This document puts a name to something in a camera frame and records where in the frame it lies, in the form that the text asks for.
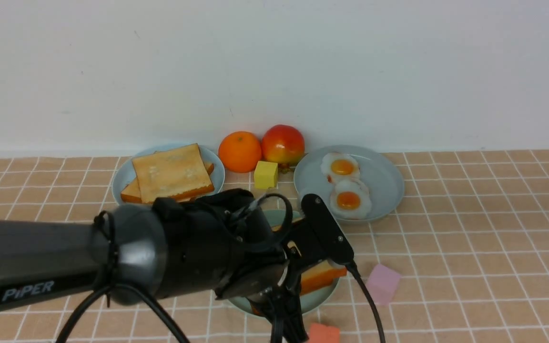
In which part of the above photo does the orange fruit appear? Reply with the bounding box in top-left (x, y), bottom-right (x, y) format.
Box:
top-left (218, 131), bottom-right (262, 173)

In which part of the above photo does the fried egg toy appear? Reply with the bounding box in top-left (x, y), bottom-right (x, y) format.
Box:
top-left (329, 178), bottom-right (373, 220)
top-left (320, 151), bottom-right (360, 184)

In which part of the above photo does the pink foam cube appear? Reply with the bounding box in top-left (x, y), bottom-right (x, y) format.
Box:
top-left (366, 263), bottom-right (402, 306)

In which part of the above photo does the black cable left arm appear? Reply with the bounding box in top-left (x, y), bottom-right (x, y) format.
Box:
top-left (55, 193), bottom-right (387, 343)

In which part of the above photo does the orange foam cube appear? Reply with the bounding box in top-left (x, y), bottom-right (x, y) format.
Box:
top-left (308, 322), bottom-right (341, 343)

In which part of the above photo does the blue egg plate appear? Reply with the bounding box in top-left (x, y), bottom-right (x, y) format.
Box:
top-left (294, 145), bottom-right (405, 223)

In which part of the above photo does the left robot arm Piper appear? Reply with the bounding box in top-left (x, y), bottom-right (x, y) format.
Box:
top-left (0, 188), bottom-right (324, 343)

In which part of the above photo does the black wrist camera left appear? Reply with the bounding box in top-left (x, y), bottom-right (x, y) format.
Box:
top-left (301, 193), bottom-right (355, 268)

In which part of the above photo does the fried egg toy front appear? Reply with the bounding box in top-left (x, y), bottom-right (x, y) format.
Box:
top-left (329, 178), bottom-right (373, 220)

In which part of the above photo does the fried egg toy back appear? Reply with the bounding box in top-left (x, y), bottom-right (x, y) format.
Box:
top-left (320, 151), bottom-right (360, 184)

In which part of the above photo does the blue toast plate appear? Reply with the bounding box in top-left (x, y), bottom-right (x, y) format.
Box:
top-left (110, 142), bottom-right (226, 205)

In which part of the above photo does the green center plate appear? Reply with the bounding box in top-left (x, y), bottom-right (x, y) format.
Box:
top-left (227, 209), bottom-right (347, 317)

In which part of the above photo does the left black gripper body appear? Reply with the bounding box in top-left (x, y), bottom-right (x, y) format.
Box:
top-left (255, 217), bottom-right (337, 343)

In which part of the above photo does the yellow foam cube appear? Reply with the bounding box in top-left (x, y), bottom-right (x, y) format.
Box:
top-left (254, 161), bottom-right (279, 190)

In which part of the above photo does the red yellow apple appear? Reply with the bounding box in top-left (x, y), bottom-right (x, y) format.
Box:
top-left (261, 124), bottom-right (305, 166)

